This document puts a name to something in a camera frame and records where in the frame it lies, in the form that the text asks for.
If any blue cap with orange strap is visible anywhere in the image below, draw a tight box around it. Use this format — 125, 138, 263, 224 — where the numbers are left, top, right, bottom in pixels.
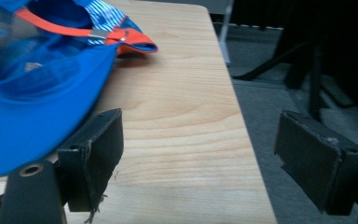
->
0, 0, 159, 180

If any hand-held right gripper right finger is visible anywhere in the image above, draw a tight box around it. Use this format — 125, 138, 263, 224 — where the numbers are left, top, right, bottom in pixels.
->
273, 109, 358, 224

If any black metal stand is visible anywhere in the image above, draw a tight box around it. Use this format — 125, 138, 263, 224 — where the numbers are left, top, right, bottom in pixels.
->
231, 18, 358, 122

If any grey metal table leg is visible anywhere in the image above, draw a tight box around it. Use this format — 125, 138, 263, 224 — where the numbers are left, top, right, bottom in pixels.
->
218, 0, 235, 67

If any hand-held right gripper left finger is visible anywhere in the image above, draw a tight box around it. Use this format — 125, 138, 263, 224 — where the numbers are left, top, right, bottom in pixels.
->
0, 107, 125, 224

